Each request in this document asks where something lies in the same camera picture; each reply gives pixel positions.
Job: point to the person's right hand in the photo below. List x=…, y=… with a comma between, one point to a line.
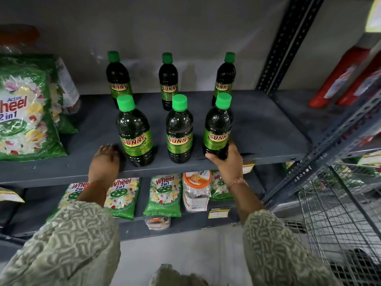
x=230, y=168

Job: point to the person's left hand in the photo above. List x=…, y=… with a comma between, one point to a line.
x=103, y=166

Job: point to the person's right thumb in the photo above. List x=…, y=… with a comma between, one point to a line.
x=213, y=158

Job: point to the person's left fingers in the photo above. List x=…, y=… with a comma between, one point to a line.
x=107, y=149

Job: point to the dark green-capped cleaner bottle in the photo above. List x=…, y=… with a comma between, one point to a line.
x=218, y=125

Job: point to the person's left forearm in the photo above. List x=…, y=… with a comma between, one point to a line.
x=68, y=235

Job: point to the person's right forearm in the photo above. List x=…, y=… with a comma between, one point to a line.
x=268, y=241

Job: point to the small green detergent packet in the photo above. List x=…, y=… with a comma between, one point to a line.
x=122, y=198
x=218, y=187
x=164, y=195
x=70, y=192

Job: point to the yellow shelf price label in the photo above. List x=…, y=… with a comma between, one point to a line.
x=247, y=168
x=218, y=213

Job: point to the small clear jar orange lid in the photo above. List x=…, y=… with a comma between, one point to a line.
x=196, y=190

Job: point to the red wrist thread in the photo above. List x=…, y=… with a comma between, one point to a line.
x=94, y=185

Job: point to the rows of dark green-capped bottles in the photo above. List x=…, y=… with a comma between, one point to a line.
x=179, y=131

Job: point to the large green detergent packet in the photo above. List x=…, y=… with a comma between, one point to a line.
x=23, y=116
x=61, y=122

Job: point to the small clear plastic pack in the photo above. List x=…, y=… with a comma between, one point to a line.
x=157, y=223

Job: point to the grey metal side shelf board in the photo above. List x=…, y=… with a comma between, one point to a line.
x=309, y=119

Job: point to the yellow white packet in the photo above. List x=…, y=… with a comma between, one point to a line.
x=9, y=195

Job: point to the person's patterned green clothing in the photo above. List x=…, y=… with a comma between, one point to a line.
x=175, y=277

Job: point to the dark perforated rack upright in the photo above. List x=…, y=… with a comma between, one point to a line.
x=285, y=44

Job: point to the red plastic bottle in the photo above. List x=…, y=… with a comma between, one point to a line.
x=337, y=78
x=361, y=84

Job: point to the yellow hanging label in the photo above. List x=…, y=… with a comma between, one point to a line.
x=374, y=16

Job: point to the grey slotted angle rack post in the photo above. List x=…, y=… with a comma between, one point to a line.
x=324, y=148

